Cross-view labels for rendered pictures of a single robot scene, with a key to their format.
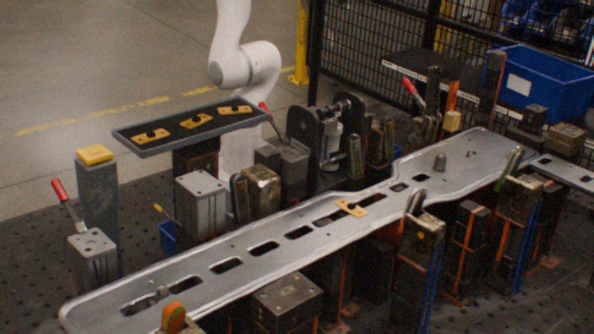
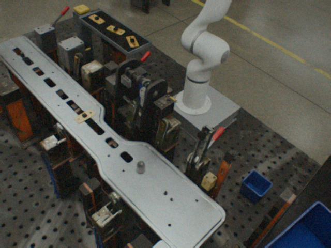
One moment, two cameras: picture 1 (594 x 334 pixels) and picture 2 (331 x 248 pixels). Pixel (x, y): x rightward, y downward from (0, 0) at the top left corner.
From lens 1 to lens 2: 1.90 m
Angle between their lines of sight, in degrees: 64
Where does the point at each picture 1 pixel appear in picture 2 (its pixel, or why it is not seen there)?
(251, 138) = (187, 85)
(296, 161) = (107, 80)
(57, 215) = (156, 55)
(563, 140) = not seen: outside the picture
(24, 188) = (271, 81)
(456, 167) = (144, 182)
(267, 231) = (64, 83)
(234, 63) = (185, 33)
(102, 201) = (76, 29)
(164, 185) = not seen: hidden behind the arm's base
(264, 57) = (204, 46)
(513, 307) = not seen: outside the picture
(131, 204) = (170, 75)
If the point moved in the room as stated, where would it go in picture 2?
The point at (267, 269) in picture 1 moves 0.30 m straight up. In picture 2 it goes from (31, 83) to (14, 22)
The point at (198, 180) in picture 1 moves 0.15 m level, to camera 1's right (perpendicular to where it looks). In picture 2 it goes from (72, 42) to (66, 62)
